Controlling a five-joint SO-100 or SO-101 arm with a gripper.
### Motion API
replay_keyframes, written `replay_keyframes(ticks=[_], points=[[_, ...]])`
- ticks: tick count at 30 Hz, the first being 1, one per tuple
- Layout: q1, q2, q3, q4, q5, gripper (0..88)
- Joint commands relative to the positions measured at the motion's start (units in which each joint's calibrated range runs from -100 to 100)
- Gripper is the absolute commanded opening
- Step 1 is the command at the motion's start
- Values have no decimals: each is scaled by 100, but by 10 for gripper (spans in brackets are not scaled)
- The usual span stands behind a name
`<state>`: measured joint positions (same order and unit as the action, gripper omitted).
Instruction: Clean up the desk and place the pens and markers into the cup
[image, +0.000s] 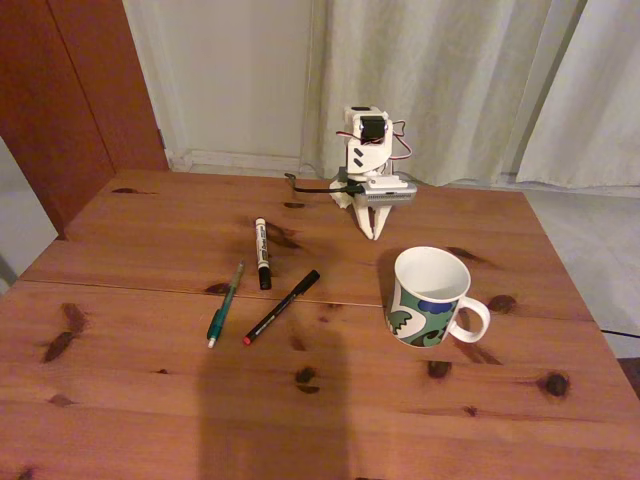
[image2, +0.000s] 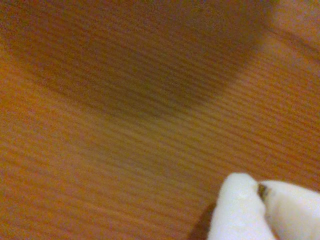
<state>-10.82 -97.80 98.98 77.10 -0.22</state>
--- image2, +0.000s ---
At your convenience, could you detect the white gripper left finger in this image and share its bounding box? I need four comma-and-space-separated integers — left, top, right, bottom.
207, 172, 277, 240

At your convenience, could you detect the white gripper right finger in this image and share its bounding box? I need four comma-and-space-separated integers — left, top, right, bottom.
261, 180, 320, 240

